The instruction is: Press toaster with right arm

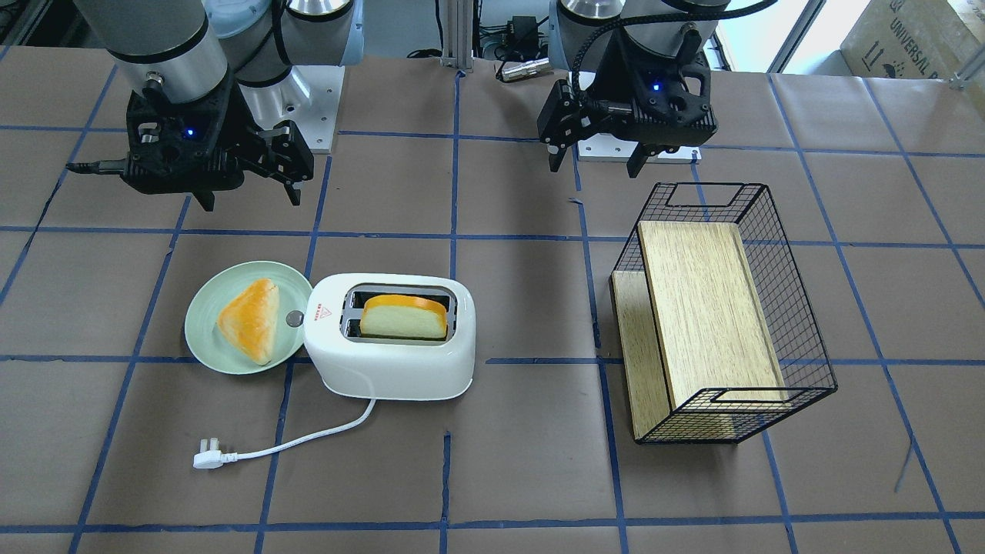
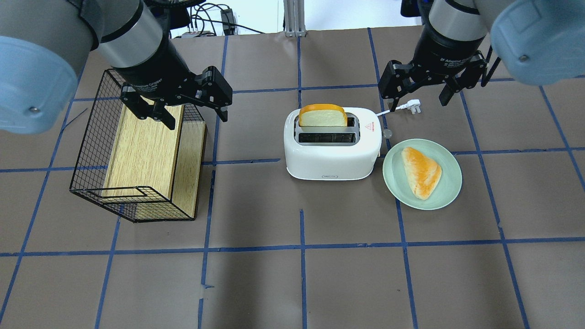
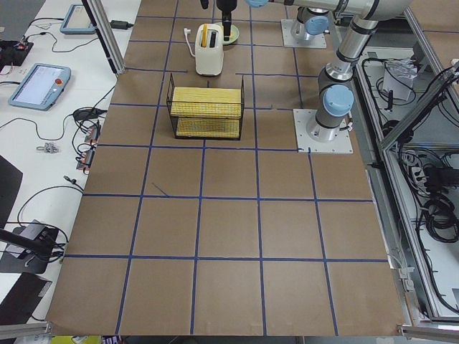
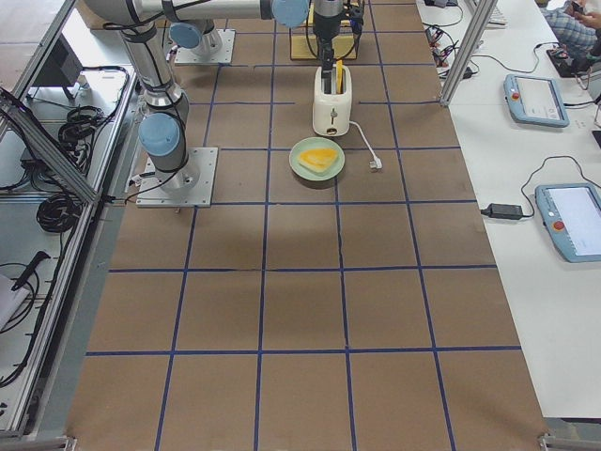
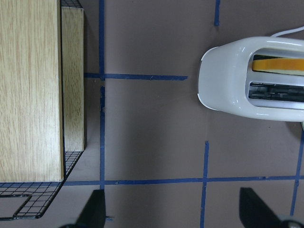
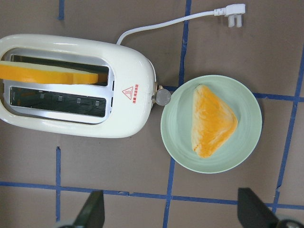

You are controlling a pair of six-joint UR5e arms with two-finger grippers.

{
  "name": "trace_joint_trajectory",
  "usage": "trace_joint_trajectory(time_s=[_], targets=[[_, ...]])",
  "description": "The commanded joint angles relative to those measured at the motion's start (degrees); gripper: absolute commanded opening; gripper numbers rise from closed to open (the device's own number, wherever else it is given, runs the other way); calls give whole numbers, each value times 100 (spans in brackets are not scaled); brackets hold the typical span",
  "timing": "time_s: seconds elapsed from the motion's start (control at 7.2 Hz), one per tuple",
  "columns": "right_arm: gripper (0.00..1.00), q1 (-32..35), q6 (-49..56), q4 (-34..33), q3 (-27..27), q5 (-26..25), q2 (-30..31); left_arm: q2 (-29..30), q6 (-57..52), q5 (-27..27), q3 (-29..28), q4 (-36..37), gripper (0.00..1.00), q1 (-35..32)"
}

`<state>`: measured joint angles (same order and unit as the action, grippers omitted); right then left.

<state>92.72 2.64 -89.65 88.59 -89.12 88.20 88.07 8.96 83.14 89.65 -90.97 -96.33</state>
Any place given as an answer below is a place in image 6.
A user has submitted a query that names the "white two-slot toaster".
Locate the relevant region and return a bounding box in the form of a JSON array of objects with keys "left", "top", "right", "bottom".
[{"left": 0, "top": 34, "right": 171, "bottom": 138}]

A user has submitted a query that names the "white toaster power cable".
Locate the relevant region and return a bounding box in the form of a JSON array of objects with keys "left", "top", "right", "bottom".
[{"left": 116, "top": 3, "right": 246, "bottom": 45}]

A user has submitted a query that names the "triangular toasted bread slice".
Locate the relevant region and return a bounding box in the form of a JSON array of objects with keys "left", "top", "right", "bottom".
[{"left": 191, "top": 85, "right": 238, "bottom": 158}]

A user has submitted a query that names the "light green round plate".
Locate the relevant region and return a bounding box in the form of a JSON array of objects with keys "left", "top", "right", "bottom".
[{"left": 161, "top": 75, "right": 262, "bottom": 174}]

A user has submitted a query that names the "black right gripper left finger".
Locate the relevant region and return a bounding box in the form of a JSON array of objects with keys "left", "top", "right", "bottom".
[{"left": 73, "top": 190, "right": 105, "bottom": 228}]

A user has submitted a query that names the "orange bread slice in toaster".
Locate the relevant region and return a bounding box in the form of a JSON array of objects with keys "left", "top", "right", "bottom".
[{"left": 0, "top": 61, "right": 98, "bottom": 85}]

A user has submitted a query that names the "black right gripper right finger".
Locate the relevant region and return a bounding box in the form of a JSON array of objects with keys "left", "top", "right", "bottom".
[{"left": 237, "top": 188, "right": 278, "bottom": 228}]

